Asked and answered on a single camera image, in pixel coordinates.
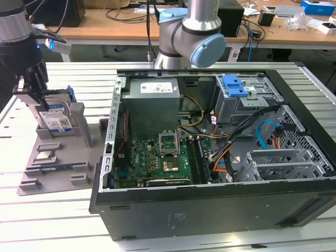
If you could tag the black PC case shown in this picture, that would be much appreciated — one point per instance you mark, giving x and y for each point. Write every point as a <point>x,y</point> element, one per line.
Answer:
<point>210,210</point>

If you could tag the metal disk bay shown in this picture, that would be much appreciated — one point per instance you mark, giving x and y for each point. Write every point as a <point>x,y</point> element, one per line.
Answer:
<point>275,168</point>

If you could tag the white label tag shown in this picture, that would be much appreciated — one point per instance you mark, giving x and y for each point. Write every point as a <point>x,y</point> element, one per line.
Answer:
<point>234,55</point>

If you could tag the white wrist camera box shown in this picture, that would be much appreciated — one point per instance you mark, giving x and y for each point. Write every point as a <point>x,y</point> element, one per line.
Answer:
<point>61,48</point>

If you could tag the blue RAM stick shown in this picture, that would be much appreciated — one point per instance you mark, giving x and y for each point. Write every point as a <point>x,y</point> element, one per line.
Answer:
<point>60,167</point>

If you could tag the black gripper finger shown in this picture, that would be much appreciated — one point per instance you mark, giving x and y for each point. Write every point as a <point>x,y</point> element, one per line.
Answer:
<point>26,86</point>
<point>42,84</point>

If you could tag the clear plastic bag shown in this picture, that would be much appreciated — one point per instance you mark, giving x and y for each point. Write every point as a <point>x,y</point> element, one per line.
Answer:
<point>298,22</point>

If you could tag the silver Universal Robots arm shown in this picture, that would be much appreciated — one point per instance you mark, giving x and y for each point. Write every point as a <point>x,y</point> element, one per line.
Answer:
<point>199,21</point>

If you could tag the black tower box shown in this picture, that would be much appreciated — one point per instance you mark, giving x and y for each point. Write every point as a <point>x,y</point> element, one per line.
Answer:
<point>232,21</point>

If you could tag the installed RAM stick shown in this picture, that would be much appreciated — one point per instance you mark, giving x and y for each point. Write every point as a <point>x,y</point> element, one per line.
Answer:
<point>204,162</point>

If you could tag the metal drive cage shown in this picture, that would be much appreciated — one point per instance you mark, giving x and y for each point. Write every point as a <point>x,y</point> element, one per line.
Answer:
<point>236,110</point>

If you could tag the small black cube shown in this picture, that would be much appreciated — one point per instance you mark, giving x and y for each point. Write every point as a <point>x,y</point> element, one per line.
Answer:
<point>266,19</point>

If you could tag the grey flat tray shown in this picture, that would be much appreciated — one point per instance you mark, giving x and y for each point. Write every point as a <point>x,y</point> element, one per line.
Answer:
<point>288,11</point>

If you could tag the blue cardboard box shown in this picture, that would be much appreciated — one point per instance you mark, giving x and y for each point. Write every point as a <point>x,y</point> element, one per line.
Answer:
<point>319,9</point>

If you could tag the white box with black inlay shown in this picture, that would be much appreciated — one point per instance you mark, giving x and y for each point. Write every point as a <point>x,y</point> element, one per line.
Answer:
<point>326,29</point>

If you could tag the large black box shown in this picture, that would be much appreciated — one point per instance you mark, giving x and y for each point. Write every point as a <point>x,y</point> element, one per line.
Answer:
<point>65,13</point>

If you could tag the grey parts rack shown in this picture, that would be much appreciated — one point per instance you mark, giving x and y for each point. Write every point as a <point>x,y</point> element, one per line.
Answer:
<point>65,157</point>

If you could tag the hard disk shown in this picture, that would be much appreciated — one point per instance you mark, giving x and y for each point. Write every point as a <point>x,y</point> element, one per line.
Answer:
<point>56,115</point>

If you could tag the wooden desk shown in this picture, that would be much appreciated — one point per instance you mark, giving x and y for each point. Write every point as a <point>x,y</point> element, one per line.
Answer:
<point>105,29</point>

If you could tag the crumpled white paper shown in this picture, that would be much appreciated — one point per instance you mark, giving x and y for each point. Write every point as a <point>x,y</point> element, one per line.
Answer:
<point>39,26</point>

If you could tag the blue plastic drive latch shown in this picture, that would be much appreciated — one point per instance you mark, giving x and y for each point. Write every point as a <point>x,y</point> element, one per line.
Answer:
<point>233,86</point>

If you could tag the silver CPU chip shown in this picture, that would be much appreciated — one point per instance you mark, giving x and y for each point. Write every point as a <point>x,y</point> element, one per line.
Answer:
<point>45,155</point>

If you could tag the CPU socket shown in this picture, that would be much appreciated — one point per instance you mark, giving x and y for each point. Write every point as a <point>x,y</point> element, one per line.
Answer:
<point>170,165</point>

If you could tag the green motherboard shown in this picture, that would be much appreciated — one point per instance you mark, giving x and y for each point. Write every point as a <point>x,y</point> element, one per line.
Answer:
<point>141,162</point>

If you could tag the black graphics card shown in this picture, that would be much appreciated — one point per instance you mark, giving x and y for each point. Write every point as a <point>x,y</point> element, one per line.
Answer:
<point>168,182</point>

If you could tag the black RAM slot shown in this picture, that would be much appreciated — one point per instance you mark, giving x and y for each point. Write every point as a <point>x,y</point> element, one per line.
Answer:
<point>190,160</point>
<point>197,162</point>

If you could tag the grey power supply unit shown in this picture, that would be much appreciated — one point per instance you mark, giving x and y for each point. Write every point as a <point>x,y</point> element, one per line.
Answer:
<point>149,105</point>

